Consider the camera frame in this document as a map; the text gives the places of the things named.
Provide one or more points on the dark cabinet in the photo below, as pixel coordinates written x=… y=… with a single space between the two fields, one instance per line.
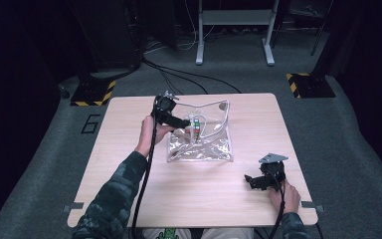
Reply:
x=109 y=33

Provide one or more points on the person's left hand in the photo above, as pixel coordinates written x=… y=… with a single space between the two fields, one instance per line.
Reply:
x=147 y=136

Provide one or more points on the striped black stand base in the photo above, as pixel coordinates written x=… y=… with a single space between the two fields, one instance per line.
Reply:
x=93 y=94
x=310 y=85

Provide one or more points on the colourful puzzle cube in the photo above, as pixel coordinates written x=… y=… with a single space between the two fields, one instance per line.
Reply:
x=195 y=127

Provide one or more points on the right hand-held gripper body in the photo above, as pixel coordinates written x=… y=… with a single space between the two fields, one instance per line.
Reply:
x=273 y=169

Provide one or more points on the person's right hand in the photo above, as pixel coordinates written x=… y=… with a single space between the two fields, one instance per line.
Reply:
x=288 y=197

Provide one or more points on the transparent plastic bag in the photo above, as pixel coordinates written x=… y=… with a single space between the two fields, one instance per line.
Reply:
x=205 y=149

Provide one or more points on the grey table bracket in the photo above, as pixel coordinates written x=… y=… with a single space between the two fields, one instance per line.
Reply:
x=311 y=205
x=73 y=206

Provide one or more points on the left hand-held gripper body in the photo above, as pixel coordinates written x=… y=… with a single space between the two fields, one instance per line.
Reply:
x=165 y=108

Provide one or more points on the white metal desk frame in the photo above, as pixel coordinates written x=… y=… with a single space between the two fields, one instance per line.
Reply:
x=233 y=16

